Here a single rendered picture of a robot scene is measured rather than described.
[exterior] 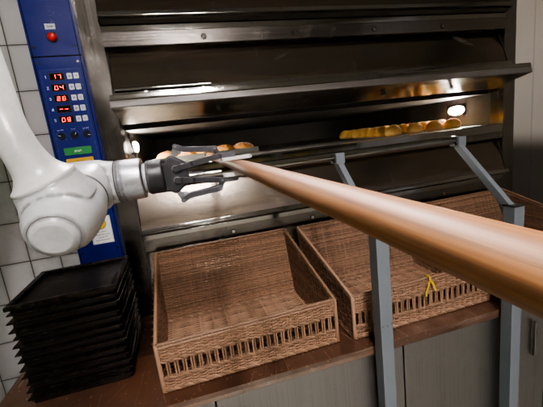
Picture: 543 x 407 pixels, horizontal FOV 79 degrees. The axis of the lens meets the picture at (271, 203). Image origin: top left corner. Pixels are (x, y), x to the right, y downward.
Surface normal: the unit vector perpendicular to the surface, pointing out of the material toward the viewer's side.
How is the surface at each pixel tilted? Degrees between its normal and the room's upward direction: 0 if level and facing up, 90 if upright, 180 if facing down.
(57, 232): 112
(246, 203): 70
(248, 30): 90
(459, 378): 90
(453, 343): 90
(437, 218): 34
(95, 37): 90
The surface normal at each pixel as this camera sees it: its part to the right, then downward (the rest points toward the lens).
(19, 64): 0.26, 0.16
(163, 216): 0.20, -0.18
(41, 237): 0.33, 0.50
